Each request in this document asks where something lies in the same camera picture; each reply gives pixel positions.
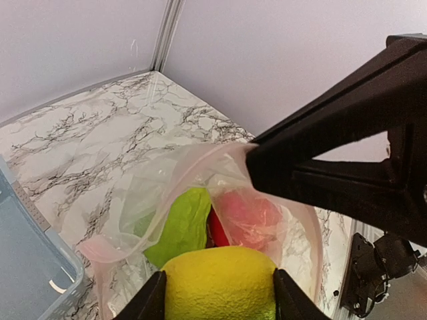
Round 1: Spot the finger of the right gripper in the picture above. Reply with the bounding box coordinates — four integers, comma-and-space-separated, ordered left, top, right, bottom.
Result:
250, 34, 426, 167
246, 126, 426, 247

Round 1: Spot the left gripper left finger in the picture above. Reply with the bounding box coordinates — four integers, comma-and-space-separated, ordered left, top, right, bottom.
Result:
115, 271, 167, 320

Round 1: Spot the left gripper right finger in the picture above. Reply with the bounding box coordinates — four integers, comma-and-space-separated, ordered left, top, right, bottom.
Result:
273, 269, 329, 320

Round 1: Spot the light blue plastic basket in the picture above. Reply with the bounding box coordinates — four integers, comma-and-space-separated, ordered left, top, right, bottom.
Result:
1, 161, 85, 319

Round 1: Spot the clear zip top bag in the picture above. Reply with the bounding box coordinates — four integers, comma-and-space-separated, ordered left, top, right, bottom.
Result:
77, 143, 323, 319

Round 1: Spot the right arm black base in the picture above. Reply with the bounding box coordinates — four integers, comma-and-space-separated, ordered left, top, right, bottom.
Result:
340, 233, 421, 319

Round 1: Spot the green fake pear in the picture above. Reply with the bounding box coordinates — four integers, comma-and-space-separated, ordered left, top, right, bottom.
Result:
144, 187, 211, 269

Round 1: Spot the red fake apple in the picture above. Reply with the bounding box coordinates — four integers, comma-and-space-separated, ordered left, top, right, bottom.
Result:
208, 187, 286, 251

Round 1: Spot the right aluminium frame post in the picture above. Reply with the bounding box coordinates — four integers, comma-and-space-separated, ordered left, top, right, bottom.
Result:
150, 0, 185, 73

